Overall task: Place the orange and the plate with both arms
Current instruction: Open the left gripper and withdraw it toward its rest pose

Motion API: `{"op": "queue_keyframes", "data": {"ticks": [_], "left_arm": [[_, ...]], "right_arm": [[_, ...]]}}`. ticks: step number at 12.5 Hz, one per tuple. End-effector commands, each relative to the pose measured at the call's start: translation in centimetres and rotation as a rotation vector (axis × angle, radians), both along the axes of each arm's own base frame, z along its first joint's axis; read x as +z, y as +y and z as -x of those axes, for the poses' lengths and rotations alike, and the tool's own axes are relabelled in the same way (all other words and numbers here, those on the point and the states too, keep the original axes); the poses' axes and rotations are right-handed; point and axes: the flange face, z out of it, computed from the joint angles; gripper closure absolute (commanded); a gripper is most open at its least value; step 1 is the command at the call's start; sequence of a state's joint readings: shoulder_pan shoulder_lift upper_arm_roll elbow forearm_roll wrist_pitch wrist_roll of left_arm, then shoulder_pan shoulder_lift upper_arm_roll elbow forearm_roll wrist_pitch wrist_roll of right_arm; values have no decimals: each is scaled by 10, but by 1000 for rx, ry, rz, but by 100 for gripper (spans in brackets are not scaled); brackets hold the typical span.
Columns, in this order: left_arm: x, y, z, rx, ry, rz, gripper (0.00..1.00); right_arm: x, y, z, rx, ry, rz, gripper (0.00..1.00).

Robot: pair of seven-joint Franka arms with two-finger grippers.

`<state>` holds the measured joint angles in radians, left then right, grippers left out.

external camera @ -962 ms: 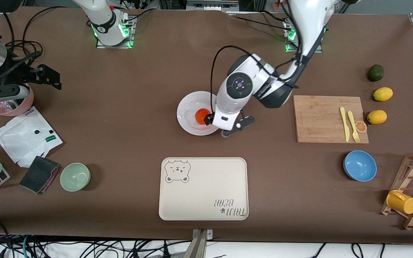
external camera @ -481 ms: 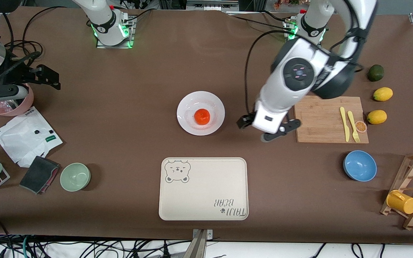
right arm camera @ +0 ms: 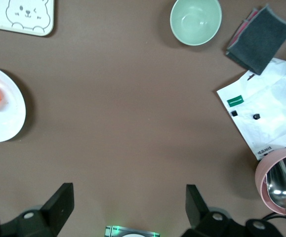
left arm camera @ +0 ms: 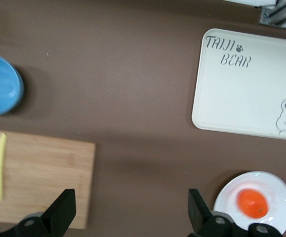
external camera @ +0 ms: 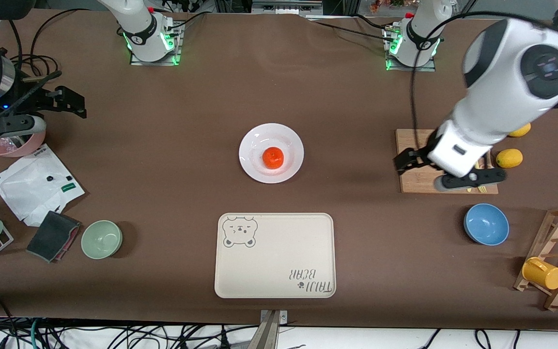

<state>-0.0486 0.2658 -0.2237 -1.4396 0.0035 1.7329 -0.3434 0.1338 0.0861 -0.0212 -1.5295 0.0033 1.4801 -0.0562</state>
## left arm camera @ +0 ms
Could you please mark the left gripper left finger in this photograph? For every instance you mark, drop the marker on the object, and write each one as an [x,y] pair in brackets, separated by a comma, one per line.
[49,219]

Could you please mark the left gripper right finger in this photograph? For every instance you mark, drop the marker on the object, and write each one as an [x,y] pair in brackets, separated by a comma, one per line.
[200,219]

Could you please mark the orange fruit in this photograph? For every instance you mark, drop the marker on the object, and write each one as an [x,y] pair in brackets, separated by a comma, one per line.
[252,203]

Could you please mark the white round plate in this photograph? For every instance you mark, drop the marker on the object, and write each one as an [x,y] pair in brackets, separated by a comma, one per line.
[278,192]

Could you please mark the wooden cutting board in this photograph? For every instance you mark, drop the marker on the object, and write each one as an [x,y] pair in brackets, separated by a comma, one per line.
[46,172]

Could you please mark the cream tray with bear print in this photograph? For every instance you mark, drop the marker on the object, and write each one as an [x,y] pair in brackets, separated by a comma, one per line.
[241,98]

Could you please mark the metal table bracket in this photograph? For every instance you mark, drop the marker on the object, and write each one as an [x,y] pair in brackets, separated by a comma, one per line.
[276,14]

